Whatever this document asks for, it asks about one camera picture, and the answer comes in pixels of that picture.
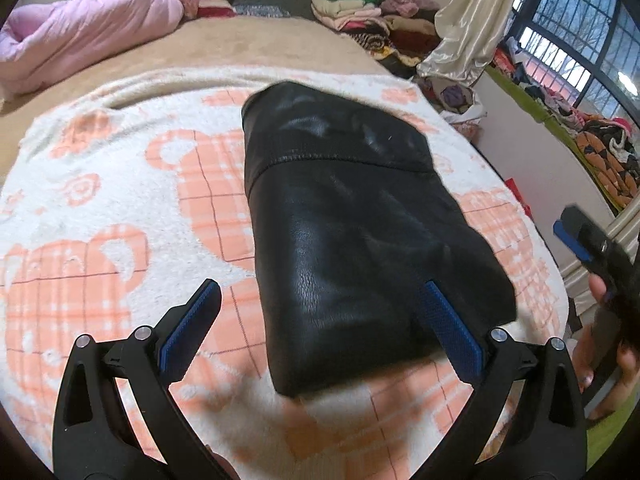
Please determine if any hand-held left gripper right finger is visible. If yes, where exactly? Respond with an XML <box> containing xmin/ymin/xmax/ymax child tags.
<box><xmin>415</xmin><ymin>281</ymin><xmax>588</xmax><ymax>480</ymax></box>

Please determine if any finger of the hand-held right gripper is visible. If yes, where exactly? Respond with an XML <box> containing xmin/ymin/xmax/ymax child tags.
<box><xmin>552</xmin><ymin>204</ymin><xmax>616</xmax><ymax>266</ymax></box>

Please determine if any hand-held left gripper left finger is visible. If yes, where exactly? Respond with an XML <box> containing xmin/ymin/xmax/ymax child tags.
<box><xmin>52</xmin><ymin>279</ymin><xmax>223</xmax><ymax>480</ymax></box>

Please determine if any black leather jacket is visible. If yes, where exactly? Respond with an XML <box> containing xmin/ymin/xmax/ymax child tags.
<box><xmin>241</xmin><ymin>81</ymin><xmax>518</xmax><ymax>397</ymax></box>

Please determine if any heap of colourful clothes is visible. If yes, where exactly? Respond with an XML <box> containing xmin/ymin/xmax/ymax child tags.
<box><xmin>492</xmin><ymin>35</ymin><xmax>640</xmax><ymax>211</ymax></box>

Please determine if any white bag of clothes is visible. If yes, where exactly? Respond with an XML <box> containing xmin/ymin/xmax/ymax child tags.
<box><xmin>422</xmin><ymin>76</ymin><xmax>488</xmax><ymax>126</ymax></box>

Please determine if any pile of folded clothes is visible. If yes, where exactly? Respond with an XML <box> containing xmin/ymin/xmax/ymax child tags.
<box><xmin>310</xmin><ymin>0</ymin><xmax>443</xmax><ymax>68</ymax></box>

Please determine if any person's right hand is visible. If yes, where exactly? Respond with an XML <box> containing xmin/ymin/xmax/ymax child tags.
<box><xmin>572</xmin><ymin>275</ymin><xmax>640</xmax><ymax>421</ymax></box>

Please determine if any person's left hand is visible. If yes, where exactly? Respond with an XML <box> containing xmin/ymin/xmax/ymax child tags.
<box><xmin>207</xmin><ymin>452</ymin><xmax>238</xmax><ymax>480</ymax></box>

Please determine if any white orange printed blanket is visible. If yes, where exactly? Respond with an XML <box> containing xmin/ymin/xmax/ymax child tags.
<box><xmin>0</xmin><ymin>65</ymin><xmax>571</xmax><ymax>480</ymax></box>

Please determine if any green sill cover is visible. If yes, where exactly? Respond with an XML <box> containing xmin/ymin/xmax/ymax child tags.
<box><xmin>482</xmin><ymin>65</ymin><xmax>621</xmax><ymax>216</ymax></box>

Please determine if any green garment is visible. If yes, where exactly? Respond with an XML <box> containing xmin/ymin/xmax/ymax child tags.
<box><xmin>582</xmin><ymin>400</ymin><xmax>640</xmax><ymax>468</ymax></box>

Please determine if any dark framed window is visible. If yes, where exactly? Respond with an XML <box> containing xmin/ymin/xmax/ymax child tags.
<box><xmin>510</xmin><ymin>0</ymin><xmax>640</xmax><ymax>131</ymax></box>

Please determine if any cream satin curtain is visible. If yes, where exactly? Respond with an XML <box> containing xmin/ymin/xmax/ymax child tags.
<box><xmin>416</xmin><ymin>0</ymin><xmax>523</xmax><ymax>87</ymax></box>

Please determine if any red cloth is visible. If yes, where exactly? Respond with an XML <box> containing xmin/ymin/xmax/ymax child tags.
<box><xmin>197</xmin><ymin>0</ymin><xmax>236</xmax><ymax>18</ymax></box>

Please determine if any pink quilt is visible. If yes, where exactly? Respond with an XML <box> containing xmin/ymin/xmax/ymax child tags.
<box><xmin>0</xmin><ymin>0</ymin><xmax>185</xmax><ymax>95</ymax></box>

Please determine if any blue patterned cloth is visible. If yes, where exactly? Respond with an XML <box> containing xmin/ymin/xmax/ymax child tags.
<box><xmin>232</xmin><ymin>4</ymin><xmax>291</xmax><ymax>17</ymax></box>

